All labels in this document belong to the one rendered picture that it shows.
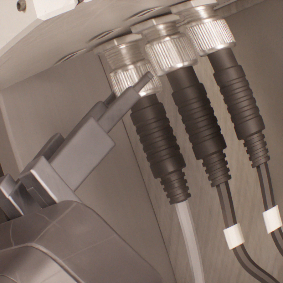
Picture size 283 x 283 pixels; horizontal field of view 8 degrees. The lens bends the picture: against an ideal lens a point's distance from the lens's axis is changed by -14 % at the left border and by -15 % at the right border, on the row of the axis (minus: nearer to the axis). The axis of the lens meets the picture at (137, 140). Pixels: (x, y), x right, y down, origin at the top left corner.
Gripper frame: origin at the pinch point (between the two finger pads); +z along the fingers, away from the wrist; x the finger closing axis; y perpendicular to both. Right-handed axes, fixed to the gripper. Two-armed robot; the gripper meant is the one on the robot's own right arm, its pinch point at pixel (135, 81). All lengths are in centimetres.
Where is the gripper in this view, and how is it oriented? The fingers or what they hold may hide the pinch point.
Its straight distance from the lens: 69.4
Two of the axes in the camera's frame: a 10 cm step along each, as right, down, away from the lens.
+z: 5.6, -6.4, 5.3
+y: 6.4, 7.4, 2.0
